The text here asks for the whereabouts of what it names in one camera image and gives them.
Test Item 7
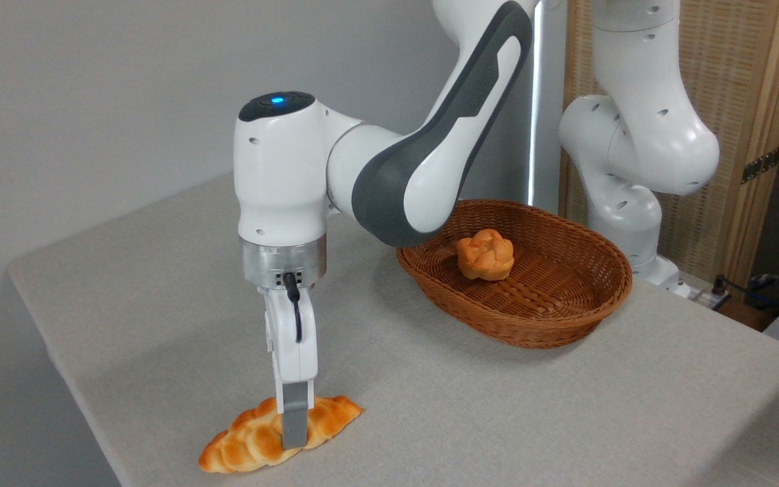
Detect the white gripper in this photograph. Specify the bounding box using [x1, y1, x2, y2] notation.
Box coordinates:
[258, 285, 320, 451]

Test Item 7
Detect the brown wooden box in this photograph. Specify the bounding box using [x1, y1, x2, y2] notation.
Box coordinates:
[717, 298, 779, 333]

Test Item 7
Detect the black power cable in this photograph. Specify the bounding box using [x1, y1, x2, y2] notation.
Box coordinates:
[713, 274, 769, 305]

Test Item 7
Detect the long braided bread loaf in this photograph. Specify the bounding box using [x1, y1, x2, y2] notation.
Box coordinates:
[198, 395, 364, 474]

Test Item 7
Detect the round knotted bread roll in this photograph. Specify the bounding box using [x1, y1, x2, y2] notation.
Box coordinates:
[456, 229, 515, 281]

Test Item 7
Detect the brown oval wicker basket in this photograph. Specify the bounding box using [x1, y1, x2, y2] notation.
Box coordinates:
[396, 198, 633, 350]

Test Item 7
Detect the white power strip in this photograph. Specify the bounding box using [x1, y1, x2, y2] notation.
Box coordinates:
[690, 287, 732, 312]

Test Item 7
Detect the grey tablecloth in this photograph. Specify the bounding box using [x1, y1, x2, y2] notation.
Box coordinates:
[7, 172, 779, 487]

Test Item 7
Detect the dark metal screen hinge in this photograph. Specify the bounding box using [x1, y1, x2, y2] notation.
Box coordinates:
[741, 145, 779, 185]

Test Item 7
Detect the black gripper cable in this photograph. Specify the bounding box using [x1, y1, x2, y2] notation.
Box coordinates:
[283, 271, 304, 343]

